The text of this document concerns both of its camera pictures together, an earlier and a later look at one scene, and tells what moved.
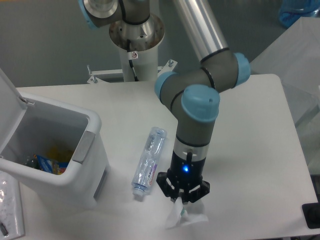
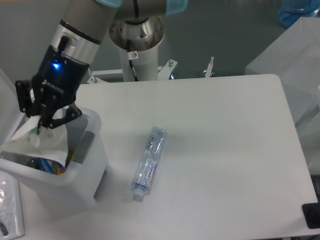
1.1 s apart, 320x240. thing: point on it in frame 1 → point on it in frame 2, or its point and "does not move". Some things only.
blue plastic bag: (291, 11) does not move
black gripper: (185, 175) → (55, 84)
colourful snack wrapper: (46, 164) does not move
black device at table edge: (311, 212) does not move
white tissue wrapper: (181, 215) → (50, 142)
